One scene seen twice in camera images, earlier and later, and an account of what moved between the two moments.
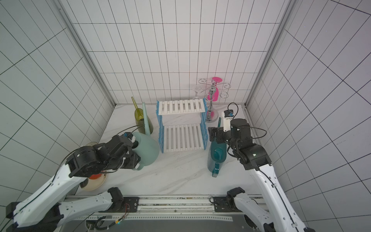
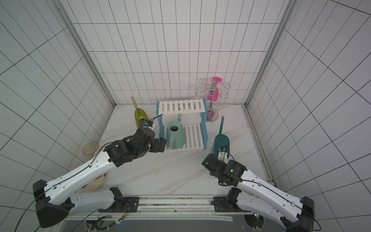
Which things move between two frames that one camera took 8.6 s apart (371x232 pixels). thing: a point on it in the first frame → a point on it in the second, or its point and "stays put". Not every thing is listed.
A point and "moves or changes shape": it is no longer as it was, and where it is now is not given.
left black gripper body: [126, 162] → [152, 147]
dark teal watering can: [217, 154] moves or changes shape
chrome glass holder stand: [212, 113] stays put
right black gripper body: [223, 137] → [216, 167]
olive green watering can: [139, 119] stays put
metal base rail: [191, 208] stays put
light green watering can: [148, 148] moves or changes shape
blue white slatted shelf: [182, 124] stays put
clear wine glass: [197, 90] stays put
